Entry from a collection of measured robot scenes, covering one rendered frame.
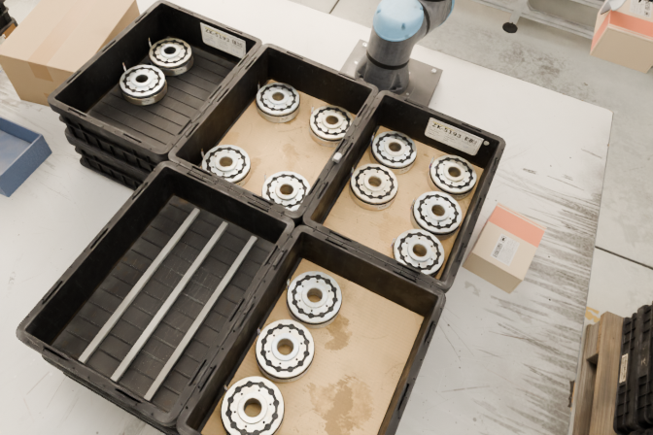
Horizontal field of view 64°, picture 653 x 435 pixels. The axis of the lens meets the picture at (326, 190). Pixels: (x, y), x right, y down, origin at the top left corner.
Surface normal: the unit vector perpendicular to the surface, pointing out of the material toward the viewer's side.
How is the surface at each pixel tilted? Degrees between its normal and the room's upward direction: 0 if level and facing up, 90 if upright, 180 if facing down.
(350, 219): 0
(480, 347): 0
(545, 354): 0
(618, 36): 90
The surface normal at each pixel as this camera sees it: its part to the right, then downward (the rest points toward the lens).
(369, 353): 0.08, -0.55
